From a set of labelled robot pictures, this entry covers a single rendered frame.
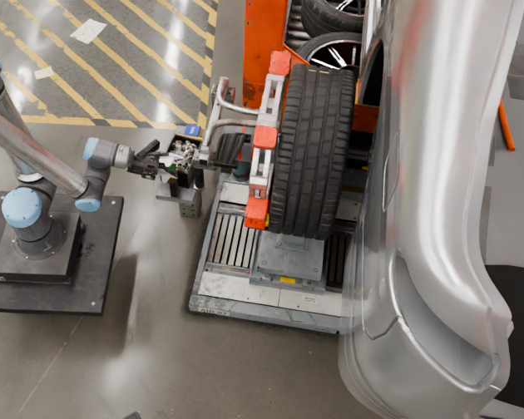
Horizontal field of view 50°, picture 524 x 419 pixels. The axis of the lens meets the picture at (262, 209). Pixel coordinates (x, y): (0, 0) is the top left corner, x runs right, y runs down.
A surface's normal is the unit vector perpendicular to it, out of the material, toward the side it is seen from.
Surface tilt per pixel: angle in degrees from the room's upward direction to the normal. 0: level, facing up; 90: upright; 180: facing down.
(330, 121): 20
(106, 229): 0
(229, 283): 0
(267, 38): 90
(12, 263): 2
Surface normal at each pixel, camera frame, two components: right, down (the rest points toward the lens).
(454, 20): -0.63, -0.39
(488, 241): 0.00, -0.26
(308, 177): -0.09, 0.34
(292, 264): 0.05, -0.55
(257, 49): -0.15, 0.82
